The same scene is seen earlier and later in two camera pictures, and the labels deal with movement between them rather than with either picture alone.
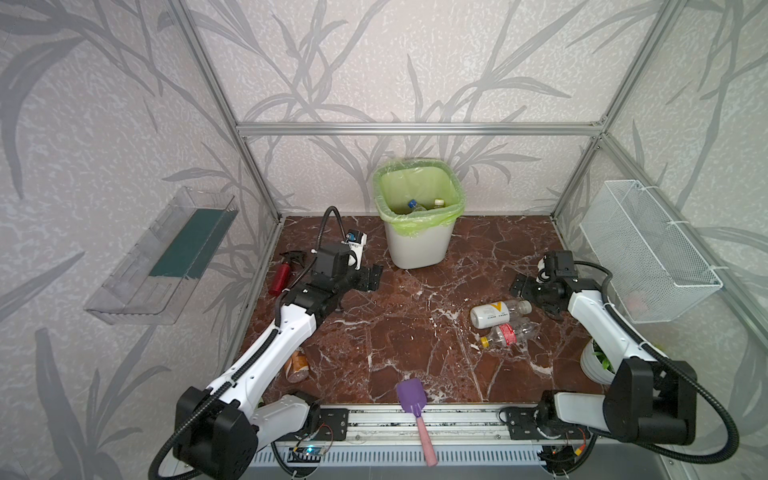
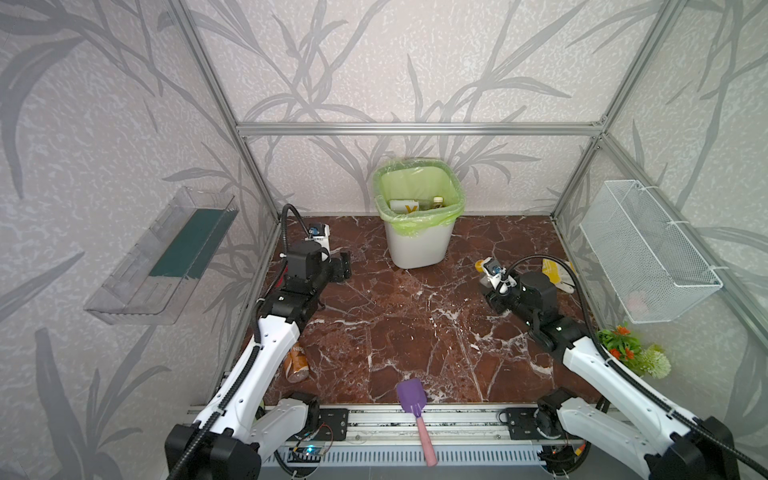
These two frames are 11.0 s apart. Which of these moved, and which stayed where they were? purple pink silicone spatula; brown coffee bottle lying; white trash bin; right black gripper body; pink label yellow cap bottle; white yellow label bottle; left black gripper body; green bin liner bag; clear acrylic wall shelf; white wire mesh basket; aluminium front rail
Moved: right black gripper body; left black gripper body; pink label yellow cap bottle; white yellow label bottle
Stayed: white trash bin; aluminium front rail; white wire mesh basket; clear acrylic wall shelf; brown coffee bottle lying; green bin liner bag; purple pink silicone spatula
